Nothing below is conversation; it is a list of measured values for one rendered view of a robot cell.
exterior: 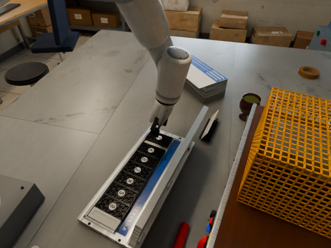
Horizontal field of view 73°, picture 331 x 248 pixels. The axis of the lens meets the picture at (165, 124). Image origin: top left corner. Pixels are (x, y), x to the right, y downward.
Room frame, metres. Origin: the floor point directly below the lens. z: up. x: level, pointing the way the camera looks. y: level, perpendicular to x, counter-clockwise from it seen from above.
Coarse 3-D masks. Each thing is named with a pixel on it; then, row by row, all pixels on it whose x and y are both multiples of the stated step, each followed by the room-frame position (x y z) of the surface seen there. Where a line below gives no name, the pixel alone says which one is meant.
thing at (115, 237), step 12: (144, 132) 0.65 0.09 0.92; (180, 144) 0.59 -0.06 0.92; (192, 144) 0.58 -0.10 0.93; (180, 168) 0.47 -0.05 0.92; (108, 180) 0.42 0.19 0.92; (168, 192) 0.38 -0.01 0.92; (156, 216) 0.30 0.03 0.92; (96, 228) 0.27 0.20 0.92; (132, 228) 0.26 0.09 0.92; (144, 228) 0.27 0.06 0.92; (144, 240) 0.24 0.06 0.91
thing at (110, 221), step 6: (96, 210) 0.31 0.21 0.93; (90, 216) 0.30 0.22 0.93; (96, 216) 0.30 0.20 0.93; (102, 216) 0.30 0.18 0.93; (108, 216) 0.30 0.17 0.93; (102, 222) 0.28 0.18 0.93; (108, 222) 0.28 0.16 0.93; (114, 222) 0.28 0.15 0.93; (120, 222) 0.28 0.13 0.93; (114, 228) 0.26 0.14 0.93
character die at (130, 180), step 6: (120, 174) 0.44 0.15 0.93; (126, 174) 0.44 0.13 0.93; (114, 180) 0.42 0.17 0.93; (120, 180) 0.42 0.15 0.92; (126, 180) 0.42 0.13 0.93; (132, 180) 0.42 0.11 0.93; (138, 180) 0.42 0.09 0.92; (144, 180) 0.42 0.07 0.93; (126, 186) 0.39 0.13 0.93; (132, 186) 0.40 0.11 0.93; (138, 186) 0.39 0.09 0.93; (138, 192) 0.37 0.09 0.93
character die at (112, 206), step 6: (102, 198) 0.35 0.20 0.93; (108, 198) 0.35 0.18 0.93; (114, 198) 0.35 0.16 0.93; (96, 204) 0.33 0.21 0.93; (102, 204) 0.34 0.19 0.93; (108, 204) 0.34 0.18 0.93; (114, 204) 0.33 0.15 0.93; (120, 204) 0.34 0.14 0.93; (126, 204) 0.33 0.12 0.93; (102, 210) 0.31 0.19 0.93; (108, 210) 0.31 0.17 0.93; (114, 210) 0.31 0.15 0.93; (120, 210) 0.31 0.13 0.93; (126, 210) 0.31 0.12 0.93; (114, 216) 0.30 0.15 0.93; (120, 216) 0.30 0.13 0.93
